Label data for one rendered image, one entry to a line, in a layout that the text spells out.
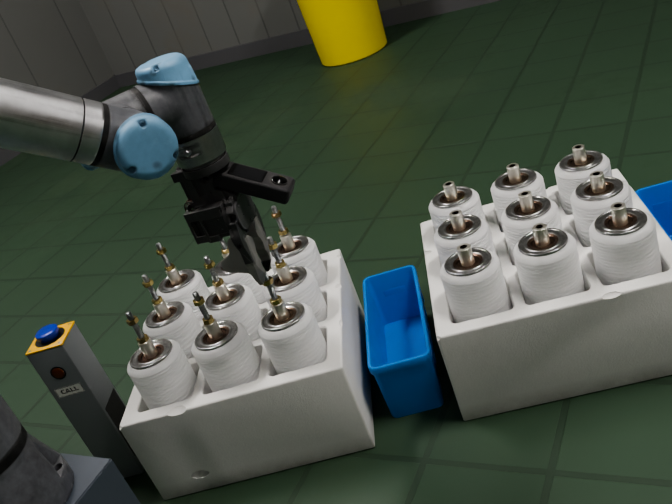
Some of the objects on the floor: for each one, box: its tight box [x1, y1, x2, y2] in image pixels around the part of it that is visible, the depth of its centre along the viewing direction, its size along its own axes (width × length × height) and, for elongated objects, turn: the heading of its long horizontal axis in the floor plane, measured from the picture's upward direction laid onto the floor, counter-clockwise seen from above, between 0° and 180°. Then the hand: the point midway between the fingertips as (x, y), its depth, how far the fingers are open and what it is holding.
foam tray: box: [119, 249, 375, 500], centre depth 141 cm, size 39×39×18 cm
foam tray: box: [420, 169, 672, 421], centre depth 132 cm, size 39×39×18 cm
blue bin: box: [363, 265, 444, 418], centre depth 138 cm, size 30×11×12 cm, turn 30°
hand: (266, 269), depth 117 cm, fingers open, 3 cm apart
